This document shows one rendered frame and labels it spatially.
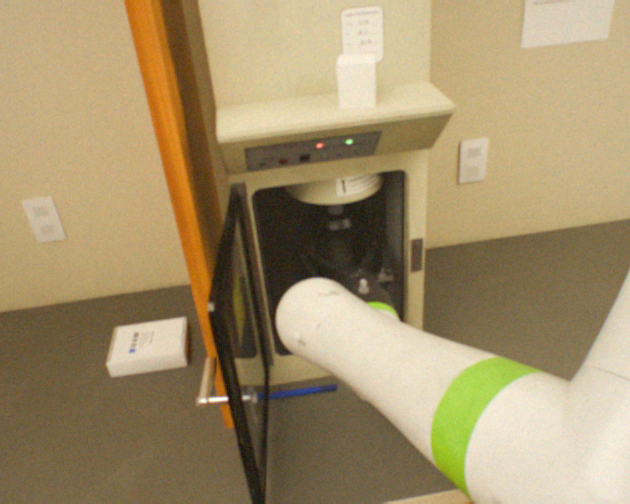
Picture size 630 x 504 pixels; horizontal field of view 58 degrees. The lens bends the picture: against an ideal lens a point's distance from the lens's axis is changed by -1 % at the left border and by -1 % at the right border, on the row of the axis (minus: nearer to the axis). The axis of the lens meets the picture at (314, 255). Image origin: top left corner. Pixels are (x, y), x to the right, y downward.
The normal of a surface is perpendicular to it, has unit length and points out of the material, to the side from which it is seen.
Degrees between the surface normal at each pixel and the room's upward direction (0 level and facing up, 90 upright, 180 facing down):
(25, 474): 0
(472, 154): 90
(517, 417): 33
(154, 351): 0
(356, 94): 90
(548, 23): 90
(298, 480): 0
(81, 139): 90
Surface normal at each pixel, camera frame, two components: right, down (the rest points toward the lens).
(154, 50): 0.15, 0.53
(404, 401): -0.93, -0.09
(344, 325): -0.62, -0.63
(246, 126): -0.07, -0.84
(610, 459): -0.52, -0.51
